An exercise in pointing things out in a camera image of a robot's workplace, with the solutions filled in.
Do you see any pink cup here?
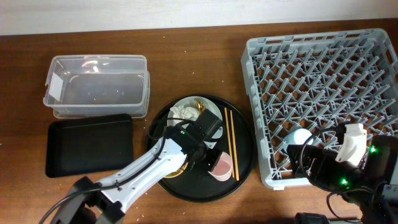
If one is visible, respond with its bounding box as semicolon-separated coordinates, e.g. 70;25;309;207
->
208;152;233;182

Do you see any gold foil wrapper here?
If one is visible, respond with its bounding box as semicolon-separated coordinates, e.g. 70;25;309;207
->
195;98;206;114

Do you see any wooden chopstick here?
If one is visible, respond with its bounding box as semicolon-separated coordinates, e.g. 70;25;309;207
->
224;108;234;179
229;110;240;182

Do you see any grey plate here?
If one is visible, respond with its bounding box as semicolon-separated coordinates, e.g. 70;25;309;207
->
167;96;223;126

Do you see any white tissue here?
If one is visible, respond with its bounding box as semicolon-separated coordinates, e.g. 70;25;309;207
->
170;106;200;121

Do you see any blue cup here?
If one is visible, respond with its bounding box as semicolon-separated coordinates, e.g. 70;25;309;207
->
282;128;312;153

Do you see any yellow bowl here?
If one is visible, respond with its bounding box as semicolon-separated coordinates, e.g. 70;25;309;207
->
165;162;188;179

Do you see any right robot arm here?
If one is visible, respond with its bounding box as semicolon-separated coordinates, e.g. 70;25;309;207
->
286;123;397;223

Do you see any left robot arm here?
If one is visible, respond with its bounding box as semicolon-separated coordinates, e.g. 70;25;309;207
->
49;109;223;223

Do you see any grey dishwasher rack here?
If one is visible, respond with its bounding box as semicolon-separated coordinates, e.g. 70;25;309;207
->
241;29;397;190

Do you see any round black serving tray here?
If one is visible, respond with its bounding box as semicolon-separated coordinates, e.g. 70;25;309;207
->
158;95;257;202

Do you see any black rectangular tray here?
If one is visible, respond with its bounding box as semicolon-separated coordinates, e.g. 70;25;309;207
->
45;114;134;178

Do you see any clear plastic bin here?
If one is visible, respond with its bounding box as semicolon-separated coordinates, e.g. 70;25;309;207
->
43;55;150;118

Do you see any left black cable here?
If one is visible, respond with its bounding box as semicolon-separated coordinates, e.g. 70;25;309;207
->
39;118;193;224

